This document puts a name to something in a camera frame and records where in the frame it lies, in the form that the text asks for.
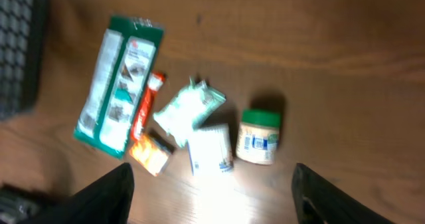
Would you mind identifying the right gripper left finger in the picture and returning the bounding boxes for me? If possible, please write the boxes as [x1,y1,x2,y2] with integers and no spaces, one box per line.
[23,163,135,224]

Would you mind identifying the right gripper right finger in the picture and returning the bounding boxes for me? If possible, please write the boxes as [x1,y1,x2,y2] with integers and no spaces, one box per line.
[291,163,390,224]

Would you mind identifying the orange small box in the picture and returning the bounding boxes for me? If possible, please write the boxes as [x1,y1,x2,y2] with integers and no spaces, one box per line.
[129,129,177,177]

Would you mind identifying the white green glove package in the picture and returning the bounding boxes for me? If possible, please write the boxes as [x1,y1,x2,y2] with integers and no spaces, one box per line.
[74,15,164,159]

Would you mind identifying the green lid jar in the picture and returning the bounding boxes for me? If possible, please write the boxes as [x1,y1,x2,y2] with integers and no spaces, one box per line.
[236,109,282,165]

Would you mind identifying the mint green wipes packet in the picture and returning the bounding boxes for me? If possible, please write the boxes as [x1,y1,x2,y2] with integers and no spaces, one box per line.
[153,78,226,148]

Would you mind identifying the white tub with blue label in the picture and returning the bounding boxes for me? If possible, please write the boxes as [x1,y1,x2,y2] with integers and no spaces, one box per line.
[187,124,234,176]

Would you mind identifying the red snack packet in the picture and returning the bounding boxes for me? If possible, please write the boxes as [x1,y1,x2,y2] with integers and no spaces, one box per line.
[130,72,166,141]

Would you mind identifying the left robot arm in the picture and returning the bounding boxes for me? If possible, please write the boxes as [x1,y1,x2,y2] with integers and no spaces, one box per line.
[1,183,64,224]

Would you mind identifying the grey plastic mesh basket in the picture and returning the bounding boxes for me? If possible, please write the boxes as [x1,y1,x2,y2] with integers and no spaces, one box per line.
[1,0,48,121]

